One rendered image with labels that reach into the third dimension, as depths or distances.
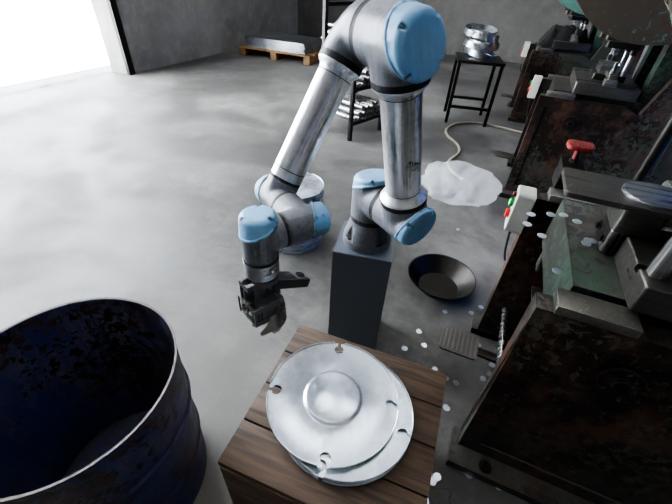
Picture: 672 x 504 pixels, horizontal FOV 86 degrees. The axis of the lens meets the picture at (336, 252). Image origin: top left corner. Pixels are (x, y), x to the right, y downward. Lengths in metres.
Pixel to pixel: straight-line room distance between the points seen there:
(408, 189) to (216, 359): 0.92
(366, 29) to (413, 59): 0.10
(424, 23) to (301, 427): 0.78
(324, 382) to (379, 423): 0.15
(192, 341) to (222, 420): 0.35
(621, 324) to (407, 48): 0.61
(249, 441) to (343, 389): 0.22
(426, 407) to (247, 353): 0.73
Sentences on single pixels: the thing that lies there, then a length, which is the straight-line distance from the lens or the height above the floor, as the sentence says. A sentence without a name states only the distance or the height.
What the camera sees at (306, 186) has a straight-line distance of 1.72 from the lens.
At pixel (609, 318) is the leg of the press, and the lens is 0.84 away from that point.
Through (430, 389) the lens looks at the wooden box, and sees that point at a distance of 0.94.
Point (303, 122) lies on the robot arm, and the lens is 0.81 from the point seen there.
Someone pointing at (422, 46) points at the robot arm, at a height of 1.02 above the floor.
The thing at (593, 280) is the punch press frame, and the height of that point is 0.64.
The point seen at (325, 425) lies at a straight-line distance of 0.83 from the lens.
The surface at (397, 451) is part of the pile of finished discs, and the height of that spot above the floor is 0.37.
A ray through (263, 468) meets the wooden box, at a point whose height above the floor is 0.35.
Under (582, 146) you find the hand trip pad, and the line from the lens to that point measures 1.26.
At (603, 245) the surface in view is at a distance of 1.00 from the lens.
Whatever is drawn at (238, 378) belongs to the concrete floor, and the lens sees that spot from 1.35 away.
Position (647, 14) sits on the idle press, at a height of 1.03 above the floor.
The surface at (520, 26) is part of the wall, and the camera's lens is 7.50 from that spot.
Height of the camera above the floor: 1.12
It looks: 38 degrees down
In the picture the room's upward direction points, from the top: 4 degrees clockwise
